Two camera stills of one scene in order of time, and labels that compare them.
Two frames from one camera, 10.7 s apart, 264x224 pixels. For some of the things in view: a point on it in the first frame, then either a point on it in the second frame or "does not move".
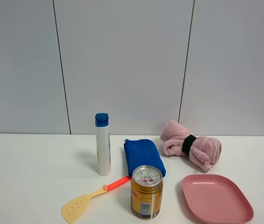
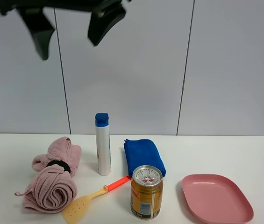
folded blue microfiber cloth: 143,152 does not move
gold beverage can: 146,192 does not move
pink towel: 204,151 → 53,189
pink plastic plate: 215,199 does not move
